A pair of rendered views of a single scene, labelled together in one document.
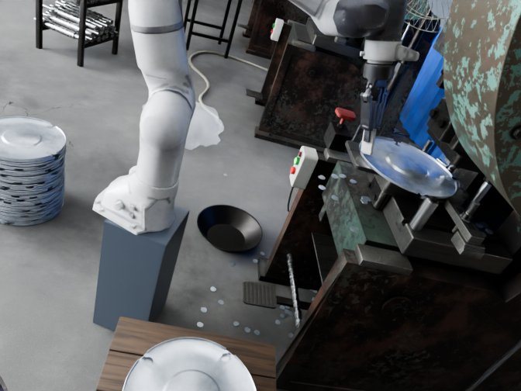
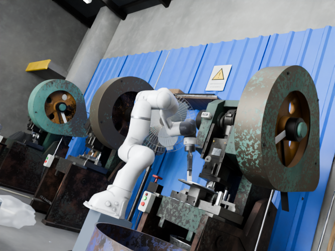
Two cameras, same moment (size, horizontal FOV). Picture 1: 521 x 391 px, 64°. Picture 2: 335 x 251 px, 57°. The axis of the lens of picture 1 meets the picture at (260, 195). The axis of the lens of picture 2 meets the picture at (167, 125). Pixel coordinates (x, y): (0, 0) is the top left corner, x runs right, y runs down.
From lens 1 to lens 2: 1.31 m
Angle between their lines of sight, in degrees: 54
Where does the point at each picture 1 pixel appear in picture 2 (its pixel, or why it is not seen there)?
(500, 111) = (261, 138)
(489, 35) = (254, 122)
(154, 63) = (144, 131)
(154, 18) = (148, 114)
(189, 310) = not seen: outside the picture
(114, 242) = not seen: hidden behind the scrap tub
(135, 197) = (117, 197)
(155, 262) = not seen: hidden behind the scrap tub
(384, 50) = (194, 140)
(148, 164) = (129, 178)
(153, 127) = (148, 154)
